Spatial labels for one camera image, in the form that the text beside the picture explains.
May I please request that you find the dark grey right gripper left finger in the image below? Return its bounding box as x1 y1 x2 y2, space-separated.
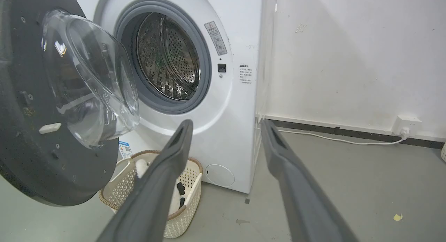
96 119 194 242

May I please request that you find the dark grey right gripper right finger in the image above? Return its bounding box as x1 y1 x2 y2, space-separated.
260 119 359 242

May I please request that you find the black round washing machine door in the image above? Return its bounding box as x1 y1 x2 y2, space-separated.
0 0 140 206

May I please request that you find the white front-load washing machine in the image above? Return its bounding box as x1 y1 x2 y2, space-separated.
71 0 263 194

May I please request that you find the white and black laundry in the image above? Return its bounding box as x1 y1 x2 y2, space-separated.
135 159 186 215

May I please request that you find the cream perforated laundry basket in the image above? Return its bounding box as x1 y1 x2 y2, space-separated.
99 150 203 239

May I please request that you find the white power cable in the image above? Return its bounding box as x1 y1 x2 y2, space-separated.
278 128 410 145

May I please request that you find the white wall power socket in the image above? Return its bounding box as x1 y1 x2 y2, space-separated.
392 115 422 136

